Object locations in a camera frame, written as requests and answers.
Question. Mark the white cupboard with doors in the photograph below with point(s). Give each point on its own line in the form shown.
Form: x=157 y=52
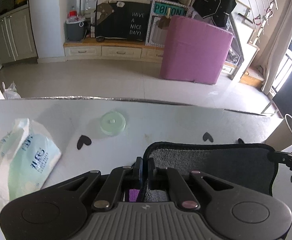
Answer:
x=16 y=36

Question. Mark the grey bucket with red lid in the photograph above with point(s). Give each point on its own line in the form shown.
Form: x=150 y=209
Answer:
x=75 y=27

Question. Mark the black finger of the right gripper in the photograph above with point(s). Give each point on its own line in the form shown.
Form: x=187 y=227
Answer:
x=280 y=158

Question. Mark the tissue paper pack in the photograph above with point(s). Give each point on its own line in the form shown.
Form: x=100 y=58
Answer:
x=27 y=157

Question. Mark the green round lid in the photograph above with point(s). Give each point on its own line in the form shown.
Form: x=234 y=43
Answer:
x=112 y=123

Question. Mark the black hanging jacket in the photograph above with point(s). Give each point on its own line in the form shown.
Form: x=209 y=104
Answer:
x=217 y=10

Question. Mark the dark grey towel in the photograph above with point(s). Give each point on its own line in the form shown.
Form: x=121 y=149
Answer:
x=246 y=165

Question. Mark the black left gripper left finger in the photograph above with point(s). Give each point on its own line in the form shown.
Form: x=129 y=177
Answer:
x=137 y=173

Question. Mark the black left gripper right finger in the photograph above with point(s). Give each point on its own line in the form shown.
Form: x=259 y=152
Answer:
x=152 y=175

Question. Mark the white plastic bag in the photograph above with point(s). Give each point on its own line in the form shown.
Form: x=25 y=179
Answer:
x=10 y=92

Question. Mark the teal lettered sign box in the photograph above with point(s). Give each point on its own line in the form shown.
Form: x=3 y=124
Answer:
x=161 y=12

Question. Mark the purple towel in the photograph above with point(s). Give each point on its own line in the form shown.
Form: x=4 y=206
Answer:
x=133 y=195

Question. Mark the pink fabric box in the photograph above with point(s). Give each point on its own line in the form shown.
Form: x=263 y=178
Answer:
x=194 y=51

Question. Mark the cream low drawer cabinet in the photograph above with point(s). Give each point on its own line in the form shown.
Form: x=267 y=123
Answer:
x=90 y=48

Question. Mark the black bag with white text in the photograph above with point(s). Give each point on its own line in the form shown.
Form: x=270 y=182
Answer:
x=122 y=20

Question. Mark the beige curtain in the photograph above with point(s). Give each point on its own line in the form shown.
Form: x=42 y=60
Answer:
x=276 y=47

